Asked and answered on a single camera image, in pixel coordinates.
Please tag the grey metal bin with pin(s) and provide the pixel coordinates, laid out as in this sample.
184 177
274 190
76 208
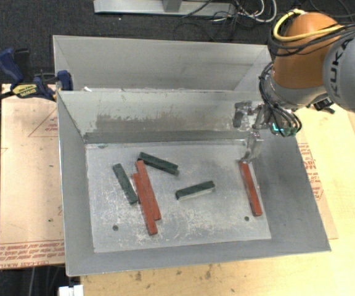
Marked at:
196 227

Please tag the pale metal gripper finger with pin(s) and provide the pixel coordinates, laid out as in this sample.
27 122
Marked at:
254 148
242 107

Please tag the brown cardboard board, red print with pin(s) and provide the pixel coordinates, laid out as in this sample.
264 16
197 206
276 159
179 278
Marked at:
29 180

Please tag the red-brown flat block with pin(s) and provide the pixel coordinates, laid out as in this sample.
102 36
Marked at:
149 193
148 217
251 190

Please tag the dark green flat block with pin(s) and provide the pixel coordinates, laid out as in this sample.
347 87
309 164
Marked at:
125 183
159 163
195 190

